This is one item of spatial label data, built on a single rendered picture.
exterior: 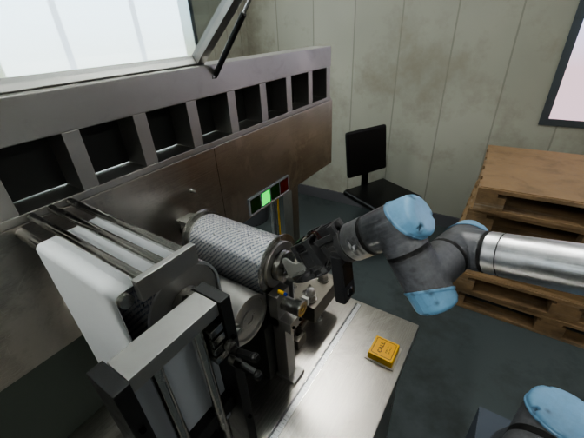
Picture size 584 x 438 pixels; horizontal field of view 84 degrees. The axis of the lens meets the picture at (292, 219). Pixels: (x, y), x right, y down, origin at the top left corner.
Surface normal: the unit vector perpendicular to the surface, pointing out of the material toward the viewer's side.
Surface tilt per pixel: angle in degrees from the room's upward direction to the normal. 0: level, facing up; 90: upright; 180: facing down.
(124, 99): 90
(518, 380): 0
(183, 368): 90
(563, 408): 7
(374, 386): 0
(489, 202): 90
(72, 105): 90
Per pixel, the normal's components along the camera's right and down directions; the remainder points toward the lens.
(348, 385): -0.04, -0.86
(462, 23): -0.53, 0.45
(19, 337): 0.83, 0.25
